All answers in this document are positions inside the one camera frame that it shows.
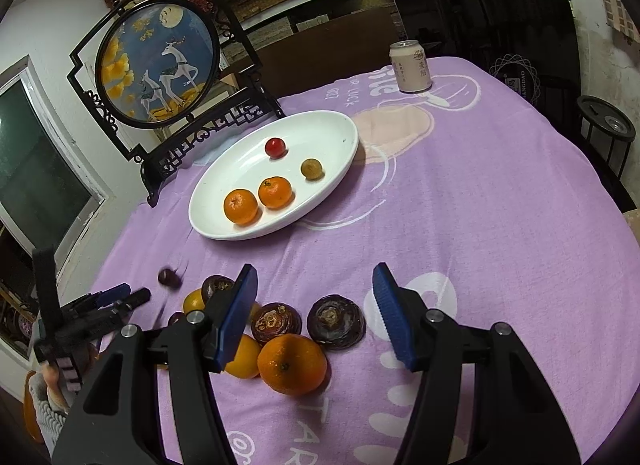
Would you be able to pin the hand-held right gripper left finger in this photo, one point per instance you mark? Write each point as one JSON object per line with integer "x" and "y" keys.
{"x": 235, "y": 315}

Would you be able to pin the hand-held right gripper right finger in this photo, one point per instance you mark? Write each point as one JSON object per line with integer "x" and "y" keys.
{"x": 392, "y": 315}

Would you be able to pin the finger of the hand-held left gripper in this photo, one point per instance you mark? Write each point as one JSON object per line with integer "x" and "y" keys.
{"x": 112, "y": 293}
{"x": 131, "y": 299}

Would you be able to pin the dark brown water chestnut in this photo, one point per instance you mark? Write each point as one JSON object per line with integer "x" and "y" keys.
{"x": 217, "y": 287}
{"x": 276, "y": 323}
{"x": 336, "y": 320}

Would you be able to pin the small orange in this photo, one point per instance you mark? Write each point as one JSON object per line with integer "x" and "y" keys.
{"x": 241, "y": 206}
{"x": 275, "y": 192}
{"x": 246, "y": 357}

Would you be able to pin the large orange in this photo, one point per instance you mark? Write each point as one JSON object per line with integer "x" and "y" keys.
{"x": 292, "y": 364}

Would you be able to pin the white oval plate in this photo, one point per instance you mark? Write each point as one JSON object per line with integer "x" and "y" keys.
{"x": 310, "y": 145}

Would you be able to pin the person's left hand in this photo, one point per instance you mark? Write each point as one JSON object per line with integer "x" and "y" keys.
{"x": 52, "y": 384}

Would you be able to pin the white framed window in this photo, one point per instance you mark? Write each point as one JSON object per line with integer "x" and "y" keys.
{"x": 35, "y": 170}

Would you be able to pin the purple printed blanket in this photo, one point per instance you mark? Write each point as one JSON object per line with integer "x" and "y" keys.
{"x": 475, "y": 195}

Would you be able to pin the small green-brown round fruit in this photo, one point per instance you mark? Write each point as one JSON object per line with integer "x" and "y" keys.
{"x": 311, "y": 168}

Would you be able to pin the red cherry tomato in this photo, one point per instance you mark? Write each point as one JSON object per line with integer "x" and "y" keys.
{"x": 275, "y": 147}

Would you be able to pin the round deer picture screen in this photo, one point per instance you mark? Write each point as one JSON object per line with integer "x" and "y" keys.
{"x": 160, "y": 60}

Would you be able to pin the white drink can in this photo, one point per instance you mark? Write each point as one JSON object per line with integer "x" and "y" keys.
{"x": 411, "y": 67}

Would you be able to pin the brown wooden board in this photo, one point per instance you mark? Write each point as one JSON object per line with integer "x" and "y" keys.
{"x": 325, "y": 55}

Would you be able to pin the black round stool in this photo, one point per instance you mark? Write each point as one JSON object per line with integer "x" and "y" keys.
{"x": 605, "y": 120}

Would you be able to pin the black glossy panel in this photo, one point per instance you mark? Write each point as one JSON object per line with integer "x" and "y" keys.
{"x": 500, "y": 20}

